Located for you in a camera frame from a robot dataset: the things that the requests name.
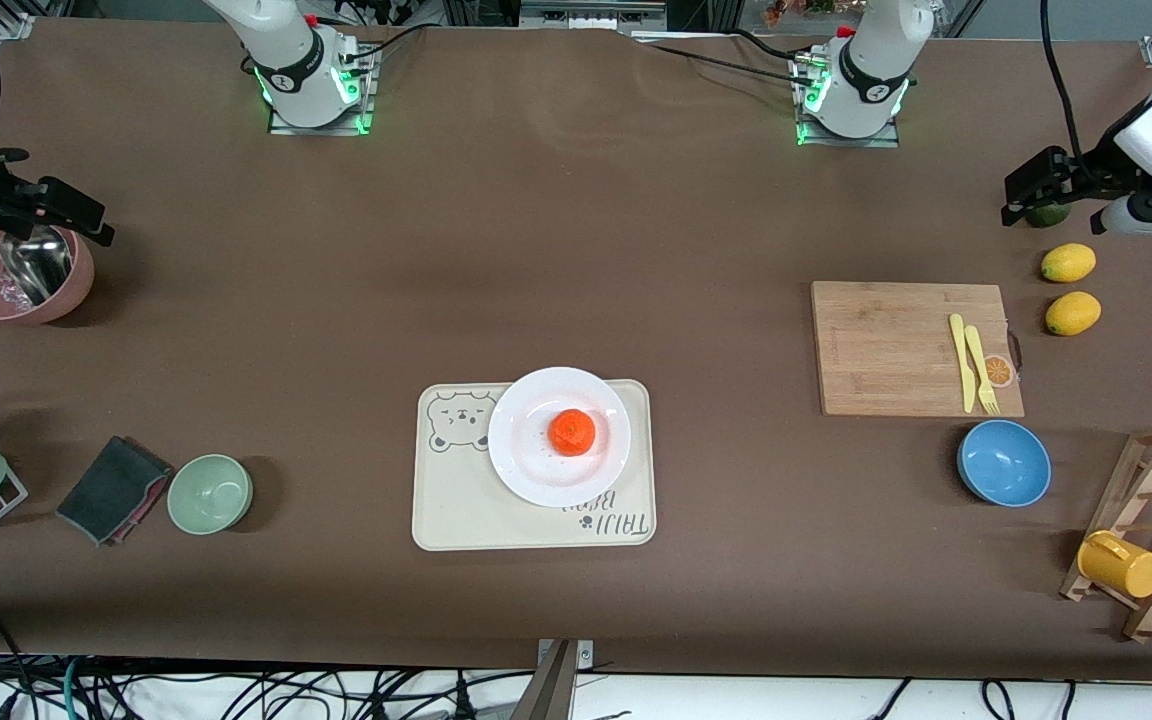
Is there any metal scoop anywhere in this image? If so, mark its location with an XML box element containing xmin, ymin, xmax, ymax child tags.
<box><xmin>0</xmin><ymin>230</ymin><xmax>74</xmax><ymax>306</ymax></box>

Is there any orange mandarin fruit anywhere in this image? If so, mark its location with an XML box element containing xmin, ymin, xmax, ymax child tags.
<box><xmin>548</xmin><ymin>409</ymin><xmax>597</xmax><ymax>457</ymax></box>

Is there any cream tray with bear print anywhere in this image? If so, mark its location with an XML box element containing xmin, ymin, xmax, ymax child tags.
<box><xmin>412</xmin><ymin>379</ymin><xmax>657</xmax><ymax>552</ymax></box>

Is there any dark grey folded cloth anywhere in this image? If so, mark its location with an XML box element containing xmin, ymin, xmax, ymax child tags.
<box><xmin>56</xmin><ymin>435</ymin><xmax>175</xmax><ymax>547</ymax></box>

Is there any yellow plastic knife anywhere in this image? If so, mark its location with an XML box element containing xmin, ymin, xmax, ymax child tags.
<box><xmin>949</xmin><ymin>314</ymin><xmax>978</xmax><ymax>414</ymax></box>

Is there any blue bowl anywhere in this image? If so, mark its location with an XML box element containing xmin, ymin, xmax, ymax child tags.
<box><xmin>957</xmin><ymin>419</ymin><xmax>1053</xmax><ymax>508</ymax></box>

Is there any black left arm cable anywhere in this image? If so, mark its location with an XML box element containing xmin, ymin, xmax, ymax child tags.
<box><xmin>1039</xmin><ymin>0</ymin><xmax>1082</xmax><ymax>166</ymax></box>

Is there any pale green bowl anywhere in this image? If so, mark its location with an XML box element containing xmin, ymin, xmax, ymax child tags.
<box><xmin>167</xmin><ymin>454</ymin><xmax>254</xmax><ymax>536</ymax></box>

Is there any yellow lemon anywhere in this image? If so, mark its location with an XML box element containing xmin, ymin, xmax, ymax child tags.
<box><xmin>1045</xmin><ymin>291</ymin><xmax>1103</xmax><ymax>337</ymax></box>
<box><xmin>1041</xmin><ymin>243</ymin><xmax>1097</xmax><ymax>283</ymax></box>

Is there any bamboo cutting board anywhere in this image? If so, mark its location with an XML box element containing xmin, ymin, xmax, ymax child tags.
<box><xmin>811</xmin><ymin>281</ymin><xmax>1026</xmax><ymax>418</ymax></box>

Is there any pink bowl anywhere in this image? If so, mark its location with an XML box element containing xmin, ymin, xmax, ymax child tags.
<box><xmin>0</xmin><ymin>225</ymin><xmax>95</xmax><ymax>325</ymax></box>

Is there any yellow plastic cup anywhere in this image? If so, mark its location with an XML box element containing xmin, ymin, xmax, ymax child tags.
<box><xmin>1077</xmin><ymin>530</ymin><xmax>1152</xmax><ymax>600</ymax></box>

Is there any white round plate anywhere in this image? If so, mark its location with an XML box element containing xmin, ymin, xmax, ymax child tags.
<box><xmin>487</xmin><ymin>367</ymin><xmax>632</xmax><ymax>509</ymax></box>

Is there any yellow plastic fork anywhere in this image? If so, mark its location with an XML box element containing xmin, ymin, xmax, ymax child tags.
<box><xmin>964</xmin><ymin>325</ymin><xmax>1001</xmax><ymax>416</ymax></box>

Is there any black table cable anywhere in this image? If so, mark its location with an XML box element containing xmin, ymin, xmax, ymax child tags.
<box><xmin>336</xmin><ymin>22</ymin><xmax>429</xmax><ymax>63</ymax></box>
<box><xmin>636</xmin><ymin>38</ymin><xmax>807</xmax><ymax>86</ymax></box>

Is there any aluminium mount bracket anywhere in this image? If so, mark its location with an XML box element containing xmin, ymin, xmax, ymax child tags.
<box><xmin>508</xmin><ymin>638</ymin><xmax>595</xmax><ymax>720</ymax></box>

